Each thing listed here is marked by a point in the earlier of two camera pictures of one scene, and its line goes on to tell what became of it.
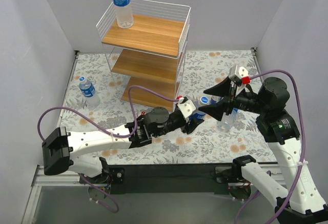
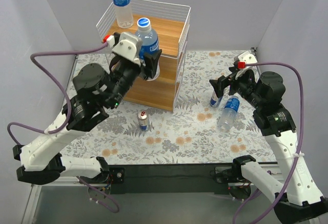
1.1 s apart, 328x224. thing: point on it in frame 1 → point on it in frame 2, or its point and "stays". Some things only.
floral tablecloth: [94, 105] stays
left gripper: [186, 123] → [134, 65]
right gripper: [229, 101] → [229, 82]
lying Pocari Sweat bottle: [227, 121] stays
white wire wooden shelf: [151, 54] stays
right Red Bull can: [214, 99] stays
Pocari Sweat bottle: [197, 114] → [150, 42]
